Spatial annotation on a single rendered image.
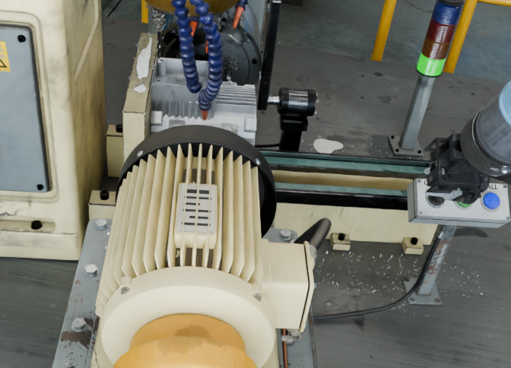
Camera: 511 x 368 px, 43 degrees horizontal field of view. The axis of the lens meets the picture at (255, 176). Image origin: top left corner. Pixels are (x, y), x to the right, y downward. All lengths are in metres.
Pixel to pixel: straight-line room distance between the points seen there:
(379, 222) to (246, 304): 0.88
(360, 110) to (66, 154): 0.97
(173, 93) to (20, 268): 0.45
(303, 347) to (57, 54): 0.59
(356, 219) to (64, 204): 0.60
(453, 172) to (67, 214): 0.69
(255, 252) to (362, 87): 1.43
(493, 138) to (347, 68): 1.27
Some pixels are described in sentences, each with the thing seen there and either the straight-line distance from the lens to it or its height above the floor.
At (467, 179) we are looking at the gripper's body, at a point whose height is 1.21.
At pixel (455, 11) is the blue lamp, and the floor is 1.20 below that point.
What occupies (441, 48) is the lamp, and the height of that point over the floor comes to 1.11.
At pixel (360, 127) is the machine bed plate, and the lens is 1.82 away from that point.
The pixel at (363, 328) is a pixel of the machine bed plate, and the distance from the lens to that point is 1.29.
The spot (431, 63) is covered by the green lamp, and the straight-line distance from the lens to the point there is 1.63.
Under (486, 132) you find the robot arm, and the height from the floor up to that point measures 1.34.
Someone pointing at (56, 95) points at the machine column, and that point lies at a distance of 1.11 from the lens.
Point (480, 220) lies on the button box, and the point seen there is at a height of 1.04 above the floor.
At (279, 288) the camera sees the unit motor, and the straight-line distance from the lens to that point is 0.63.
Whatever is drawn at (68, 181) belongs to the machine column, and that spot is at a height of 1.01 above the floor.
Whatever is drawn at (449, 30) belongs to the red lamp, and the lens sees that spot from 1.60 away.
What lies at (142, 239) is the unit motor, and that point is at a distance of 0.61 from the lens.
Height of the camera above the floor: 1.77
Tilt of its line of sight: 38 degrees down
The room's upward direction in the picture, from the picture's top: 8 degrees clockwise
